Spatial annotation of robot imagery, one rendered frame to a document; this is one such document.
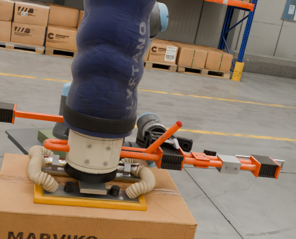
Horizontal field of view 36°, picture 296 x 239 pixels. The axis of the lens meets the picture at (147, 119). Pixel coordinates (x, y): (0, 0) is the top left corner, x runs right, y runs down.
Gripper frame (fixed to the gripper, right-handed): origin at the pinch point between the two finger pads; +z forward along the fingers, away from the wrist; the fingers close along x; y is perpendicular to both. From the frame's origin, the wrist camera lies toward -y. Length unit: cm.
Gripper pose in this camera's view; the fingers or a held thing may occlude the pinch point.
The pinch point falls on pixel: (176, 157)
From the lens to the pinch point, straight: 151.2
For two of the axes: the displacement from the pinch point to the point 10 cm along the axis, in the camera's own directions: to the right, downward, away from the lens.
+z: 2.1, 3.1, -9.3
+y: -9.6, -1.1, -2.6
